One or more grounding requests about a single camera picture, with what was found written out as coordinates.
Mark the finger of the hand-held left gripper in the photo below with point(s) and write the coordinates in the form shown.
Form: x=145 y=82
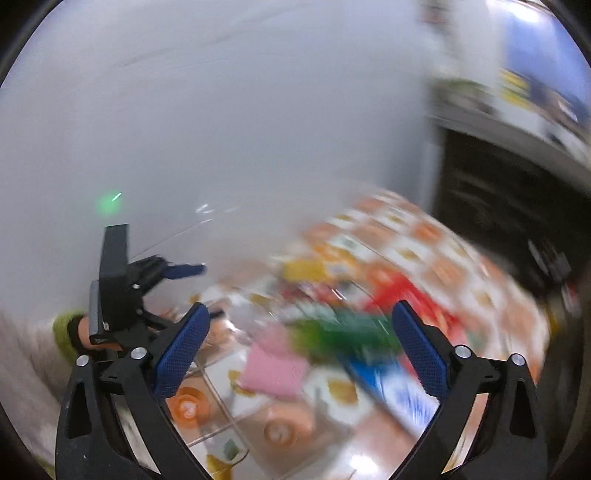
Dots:
x=184 y=270
x=161 y=318

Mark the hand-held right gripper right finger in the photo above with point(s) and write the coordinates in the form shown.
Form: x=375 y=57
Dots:
x=420 y=350

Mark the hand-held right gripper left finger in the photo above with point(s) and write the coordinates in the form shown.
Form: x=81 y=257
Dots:
x=184 y=350

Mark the blue and white box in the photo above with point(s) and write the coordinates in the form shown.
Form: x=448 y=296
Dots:
x=397 y=397

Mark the red snack bag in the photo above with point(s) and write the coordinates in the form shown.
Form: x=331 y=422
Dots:
x=406 y=300

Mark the green label plastic bottle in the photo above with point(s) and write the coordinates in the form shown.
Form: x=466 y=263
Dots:
x=346 y=334

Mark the person's left forearm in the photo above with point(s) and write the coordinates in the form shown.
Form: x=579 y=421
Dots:
x=27 y=369

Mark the person's left hand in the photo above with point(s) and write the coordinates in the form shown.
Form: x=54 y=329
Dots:
x=83 y=334

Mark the pink packet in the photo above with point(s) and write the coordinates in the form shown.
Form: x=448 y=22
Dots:
x=274 y=369

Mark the leaf print tablecloth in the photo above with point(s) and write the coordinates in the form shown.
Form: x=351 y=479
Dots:
x=415 y=244

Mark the concrete kitchen counter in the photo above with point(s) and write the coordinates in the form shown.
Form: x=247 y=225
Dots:
x=508 y=134

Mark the yellow detergent jug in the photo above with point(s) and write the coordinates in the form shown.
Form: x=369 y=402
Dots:
x=515 y=87

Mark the window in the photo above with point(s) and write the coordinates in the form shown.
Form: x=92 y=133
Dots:
x=535 y=50

